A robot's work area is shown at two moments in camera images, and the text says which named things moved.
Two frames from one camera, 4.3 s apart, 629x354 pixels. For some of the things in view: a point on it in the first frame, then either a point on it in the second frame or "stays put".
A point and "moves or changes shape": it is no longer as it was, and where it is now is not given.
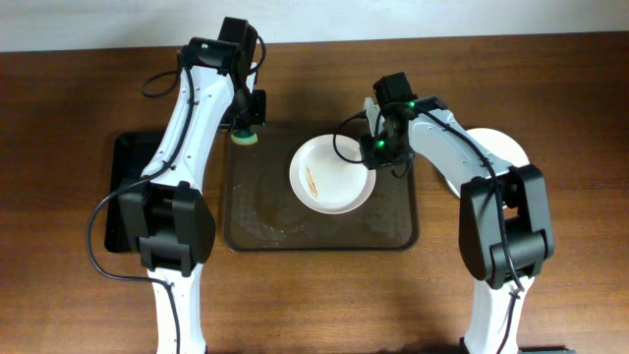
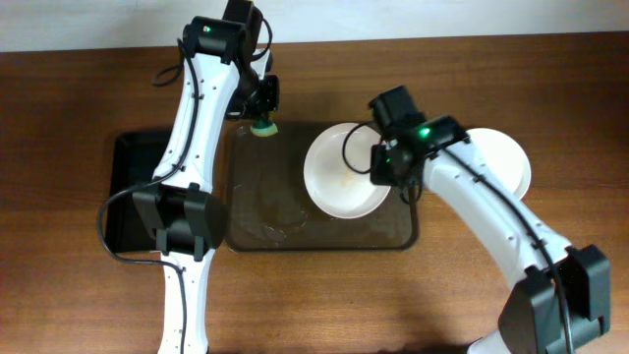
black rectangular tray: x=133 y=151 stays put
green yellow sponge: x=244 y=137 to x=264 y=128
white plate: x=499 y=146 stays put
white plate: x=325 y=182 moves or changes shape
